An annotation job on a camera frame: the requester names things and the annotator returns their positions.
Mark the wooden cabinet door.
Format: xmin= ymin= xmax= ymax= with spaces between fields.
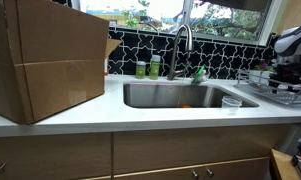
xmin=202 ymin=157 xmax=270 ymax=180
xmin=113 ymin=165 xmax=203 ymax=180

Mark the stainless steel sink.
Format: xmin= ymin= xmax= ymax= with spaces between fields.
xmin=123 ymin=82 xmax=260 ymax=109

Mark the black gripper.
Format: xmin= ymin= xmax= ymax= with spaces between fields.
xmin=269 ymin=53 xmax=301 ymax=92

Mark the steel gooseneck faucet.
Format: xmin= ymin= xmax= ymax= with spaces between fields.
xmin=166 ymin=24 xmax=194 ymax=81

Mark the wooden wall cabinet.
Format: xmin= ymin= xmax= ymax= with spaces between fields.
xmin=274 ymin=0 xmax=301 ymax=34

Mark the wooden cabinet drawer front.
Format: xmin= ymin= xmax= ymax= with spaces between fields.
xmin=0 ymin=132 xmax=112 ymax=180
xmin=113 ymin=124 xmax=285 ymax=175

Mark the kitchen window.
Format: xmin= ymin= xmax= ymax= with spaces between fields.
xmin=71 ymin=0 xmax=284 ymax=47

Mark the white pot with plant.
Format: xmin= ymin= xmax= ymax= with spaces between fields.
xmin=248 ymin=60 xmax=274 ymax=85

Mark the clear plastic cup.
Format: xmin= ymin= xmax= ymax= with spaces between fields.
xmin=221 ymin=95 xmax=243 ymax=116

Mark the short green soap bottle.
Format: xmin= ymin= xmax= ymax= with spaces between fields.
xmin=135 ymin=60 xmax=147 ymax=80

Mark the green jar white lid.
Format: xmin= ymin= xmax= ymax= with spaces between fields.
xmin=148 ymin=54 xmax=162 ymax=81

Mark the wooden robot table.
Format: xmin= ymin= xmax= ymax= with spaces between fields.
xmin=269 ymin=148 xmax=301 ymax=180

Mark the large brown cardboard box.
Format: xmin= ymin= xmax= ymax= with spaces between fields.
xmin=0 ymin=0 xmax=123 ymax=125

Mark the metal wire dish rack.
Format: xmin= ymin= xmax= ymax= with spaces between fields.
xmin=234 ymin=68 xmax=301 ymax=108
xmin=234 ymin=83 xmax=301 ymax=108

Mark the green dish brush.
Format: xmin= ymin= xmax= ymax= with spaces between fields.
xmin=191 ymin=64 xmax=210 ymax=85

